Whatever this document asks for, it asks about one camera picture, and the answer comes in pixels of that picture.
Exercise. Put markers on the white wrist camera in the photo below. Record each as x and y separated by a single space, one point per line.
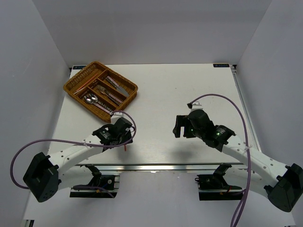
194 106
116 113

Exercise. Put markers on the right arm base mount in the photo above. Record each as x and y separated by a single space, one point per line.
213 187

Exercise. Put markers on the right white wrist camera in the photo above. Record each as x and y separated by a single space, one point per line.
194 106

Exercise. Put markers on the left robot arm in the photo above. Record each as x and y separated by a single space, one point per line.
48 174

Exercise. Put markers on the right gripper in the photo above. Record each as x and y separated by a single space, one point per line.
182 121

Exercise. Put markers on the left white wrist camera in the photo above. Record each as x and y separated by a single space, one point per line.
116 113

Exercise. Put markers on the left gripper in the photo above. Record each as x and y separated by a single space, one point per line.
127 139

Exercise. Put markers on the brown wicker cutlery tray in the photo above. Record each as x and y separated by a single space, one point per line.
110 91

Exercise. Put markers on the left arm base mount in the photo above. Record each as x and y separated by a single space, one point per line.
100 185

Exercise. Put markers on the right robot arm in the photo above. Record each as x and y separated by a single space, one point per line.
280 183

